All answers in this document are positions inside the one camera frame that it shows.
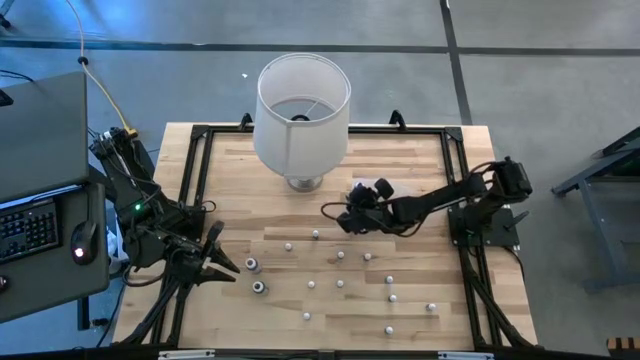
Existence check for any yellow cable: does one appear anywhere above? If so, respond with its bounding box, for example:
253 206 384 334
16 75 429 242
64 0 140 139

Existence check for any striped wooden block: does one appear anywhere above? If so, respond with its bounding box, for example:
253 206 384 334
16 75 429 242
606 336 640 354

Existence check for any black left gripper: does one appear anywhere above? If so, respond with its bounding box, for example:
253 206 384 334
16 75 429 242
167 219 242 287

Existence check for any silver table lamp white shade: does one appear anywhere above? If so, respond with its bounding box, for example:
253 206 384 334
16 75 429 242
253 52 352 193

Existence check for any silver metal bracket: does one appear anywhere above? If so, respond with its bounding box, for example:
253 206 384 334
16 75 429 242
157 349 217 360
437 351 495 360

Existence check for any black keyboard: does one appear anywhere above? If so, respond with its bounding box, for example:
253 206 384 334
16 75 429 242
0 199 61 264

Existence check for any grey desk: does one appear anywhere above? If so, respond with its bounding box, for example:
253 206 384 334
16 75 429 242
0 182 111 324

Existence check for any grey computer monitor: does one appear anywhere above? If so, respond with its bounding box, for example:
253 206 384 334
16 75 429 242
0 71 90 204

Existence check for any black computer mouse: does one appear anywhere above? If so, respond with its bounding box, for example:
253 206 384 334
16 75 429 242
69 219 100 266

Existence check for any blue-grey metal table frame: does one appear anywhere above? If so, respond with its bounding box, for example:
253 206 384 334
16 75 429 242
551 125 640 294

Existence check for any black aluminium table frame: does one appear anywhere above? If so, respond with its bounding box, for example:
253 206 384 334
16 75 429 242
112 110 539 351

